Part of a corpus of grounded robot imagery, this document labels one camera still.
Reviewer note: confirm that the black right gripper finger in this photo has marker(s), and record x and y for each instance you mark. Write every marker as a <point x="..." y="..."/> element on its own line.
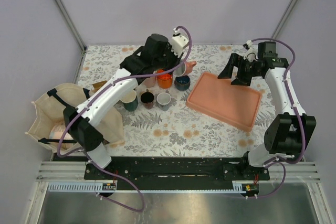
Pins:
<point x="228" y="70"/>
<point x="242" y="80"/>

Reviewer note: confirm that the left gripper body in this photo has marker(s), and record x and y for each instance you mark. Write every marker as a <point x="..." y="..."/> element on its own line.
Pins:
<point x="168" y="61"/>

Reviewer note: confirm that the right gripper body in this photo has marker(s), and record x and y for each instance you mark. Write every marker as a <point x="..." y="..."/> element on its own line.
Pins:
<point x="248" y="68"/>

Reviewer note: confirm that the orange mug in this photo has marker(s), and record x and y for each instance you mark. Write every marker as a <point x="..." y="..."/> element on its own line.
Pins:
<point x="165" y="80"/>

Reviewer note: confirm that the salmon textured mug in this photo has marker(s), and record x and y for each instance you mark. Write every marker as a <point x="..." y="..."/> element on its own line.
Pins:
<point x="185" y="69"/>

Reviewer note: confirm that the blue mug cream base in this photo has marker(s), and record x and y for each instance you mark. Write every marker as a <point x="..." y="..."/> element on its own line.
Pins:
<point x="182" y="83"/>

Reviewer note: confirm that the grey-blue square mug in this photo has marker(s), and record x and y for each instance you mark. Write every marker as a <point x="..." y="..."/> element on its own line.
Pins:
<point x="164" y="100"/>

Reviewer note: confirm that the brown striped mug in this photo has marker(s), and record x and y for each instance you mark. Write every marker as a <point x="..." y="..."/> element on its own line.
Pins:
<point x="147" y="99"/>

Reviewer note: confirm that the dark green mug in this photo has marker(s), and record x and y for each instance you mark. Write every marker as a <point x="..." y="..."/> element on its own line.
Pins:
<point x="130" y="101"/>

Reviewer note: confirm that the light pink mug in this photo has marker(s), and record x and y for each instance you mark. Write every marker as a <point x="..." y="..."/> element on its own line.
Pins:
<point x="149" y="82"/>

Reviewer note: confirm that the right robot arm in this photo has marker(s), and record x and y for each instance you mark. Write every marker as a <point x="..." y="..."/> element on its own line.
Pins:
<point x="288" y="135"/>

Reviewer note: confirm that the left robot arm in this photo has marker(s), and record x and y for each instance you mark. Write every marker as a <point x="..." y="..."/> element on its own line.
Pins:
<point x="82" y="122"/>

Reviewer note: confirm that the salmon pink tray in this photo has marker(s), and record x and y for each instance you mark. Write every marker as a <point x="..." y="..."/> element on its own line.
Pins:
<point x="235" y="105"/>

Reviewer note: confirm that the brown paper packet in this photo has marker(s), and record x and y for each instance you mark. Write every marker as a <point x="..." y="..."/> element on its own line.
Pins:
<point x="98" y="85"/>

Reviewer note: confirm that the floral table mat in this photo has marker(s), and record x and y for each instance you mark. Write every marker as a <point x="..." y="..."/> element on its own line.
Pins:
<point x="179" y="131"/>

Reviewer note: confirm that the cream tote bag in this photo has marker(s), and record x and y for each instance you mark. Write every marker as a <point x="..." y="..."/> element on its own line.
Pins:
<point x="49" y="112"/>

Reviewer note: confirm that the pink can in bag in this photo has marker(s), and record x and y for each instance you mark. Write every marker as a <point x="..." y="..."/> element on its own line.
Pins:
<point x="57" y="132"/>

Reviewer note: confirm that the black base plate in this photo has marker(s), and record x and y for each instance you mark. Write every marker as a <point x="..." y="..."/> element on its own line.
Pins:
<point x="226" y="169"/>

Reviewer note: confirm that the aluminium frame rail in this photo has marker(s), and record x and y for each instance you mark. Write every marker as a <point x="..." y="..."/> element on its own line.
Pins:
<point x="70" y="24"/>

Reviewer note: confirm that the white cable duct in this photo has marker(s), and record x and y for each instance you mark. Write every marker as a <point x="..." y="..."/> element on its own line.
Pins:
<point x="161" y="185"/>

